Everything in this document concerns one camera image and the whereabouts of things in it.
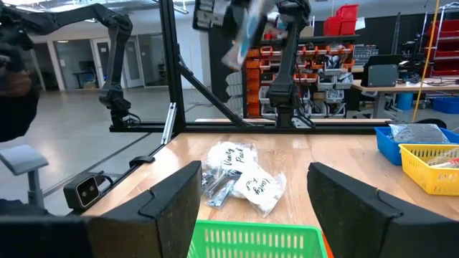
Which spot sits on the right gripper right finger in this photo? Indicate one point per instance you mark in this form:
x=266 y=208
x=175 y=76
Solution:
x=351 y=222

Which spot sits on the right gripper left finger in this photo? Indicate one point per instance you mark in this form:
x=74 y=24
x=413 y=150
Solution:
x=161 y=222

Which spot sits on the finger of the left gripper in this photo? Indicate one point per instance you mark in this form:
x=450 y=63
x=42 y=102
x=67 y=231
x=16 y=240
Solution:
x=235 y=21
x=267 y=25

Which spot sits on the blue bagged toothbrush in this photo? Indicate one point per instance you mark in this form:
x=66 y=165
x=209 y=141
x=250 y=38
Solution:
x=247 y=39

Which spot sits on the silver bagged nail clipper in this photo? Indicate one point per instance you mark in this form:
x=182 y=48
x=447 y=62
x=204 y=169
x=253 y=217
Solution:
x=218 y=197
x=209 y=177

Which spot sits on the white vanity pack bag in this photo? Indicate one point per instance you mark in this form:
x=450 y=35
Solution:
x=229 y=156
x=258 y=188

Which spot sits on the black round bagged item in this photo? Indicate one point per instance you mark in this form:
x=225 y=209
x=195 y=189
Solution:
x=417 y=133

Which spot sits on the pink bagged toothbrush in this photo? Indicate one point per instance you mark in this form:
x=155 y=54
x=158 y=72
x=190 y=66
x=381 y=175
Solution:
x=450 y=164

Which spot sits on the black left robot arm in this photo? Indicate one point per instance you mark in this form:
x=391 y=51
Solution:
x=285 y=89

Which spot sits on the orange plastic basket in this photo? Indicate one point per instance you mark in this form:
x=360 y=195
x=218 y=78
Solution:
x=327 y=249

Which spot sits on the orange parts bin rack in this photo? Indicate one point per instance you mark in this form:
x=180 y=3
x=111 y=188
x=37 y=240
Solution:
x=252 y=79

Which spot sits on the black table clamp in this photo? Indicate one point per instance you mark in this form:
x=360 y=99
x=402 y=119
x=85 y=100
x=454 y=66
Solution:
x=141 y=161

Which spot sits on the red stacked bins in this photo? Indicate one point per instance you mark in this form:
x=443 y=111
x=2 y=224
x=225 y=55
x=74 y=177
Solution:
x=340 y=21

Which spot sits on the yellow plastic basket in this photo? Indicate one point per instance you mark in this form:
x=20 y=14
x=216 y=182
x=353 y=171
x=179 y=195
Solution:
x=419 y=175

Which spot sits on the blue plastic basket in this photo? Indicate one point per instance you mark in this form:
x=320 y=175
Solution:
x=385 y=147

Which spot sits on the green plastic basket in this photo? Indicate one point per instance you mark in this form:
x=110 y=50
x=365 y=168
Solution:
x=251 y=225

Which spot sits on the black monitor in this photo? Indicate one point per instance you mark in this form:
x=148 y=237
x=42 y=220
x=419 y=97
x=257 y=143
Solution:
x=382 y=73

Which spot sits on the blue barrel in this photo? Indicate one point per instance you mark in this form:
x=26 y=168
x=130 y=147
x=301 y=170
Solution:
x=405 y=101

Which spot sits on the wooden work table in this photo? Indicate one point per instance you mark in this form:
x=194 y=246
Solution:
x=394 y=86

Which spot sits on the blue storage bin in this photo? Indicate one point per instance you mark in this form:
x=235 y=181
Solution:
x=446 y=105

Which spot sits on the grey armrest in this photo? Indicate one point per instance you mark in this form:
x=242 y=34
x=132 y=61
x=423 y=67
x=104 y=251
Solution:
x=21 y=159

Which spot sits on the metal shelf with red bins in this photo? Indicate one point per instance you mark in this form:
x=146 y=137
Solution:
x=444 y=28

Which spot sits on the person's hand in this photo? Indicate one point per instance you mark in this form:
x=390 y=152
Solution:
x=12 y=84

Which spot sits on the black aluminium table frame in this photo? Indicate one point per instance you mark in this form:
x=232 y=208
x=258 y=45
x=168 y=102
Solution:
x=172 y=71

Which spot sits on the black table-level camera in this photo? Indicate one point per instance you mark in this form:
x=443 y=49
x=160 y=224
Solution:
x=84 y=191

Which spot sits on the silver metal bracket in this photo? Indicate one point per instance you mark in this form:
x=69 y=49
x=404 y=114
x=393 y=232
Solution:
x=169 y=123

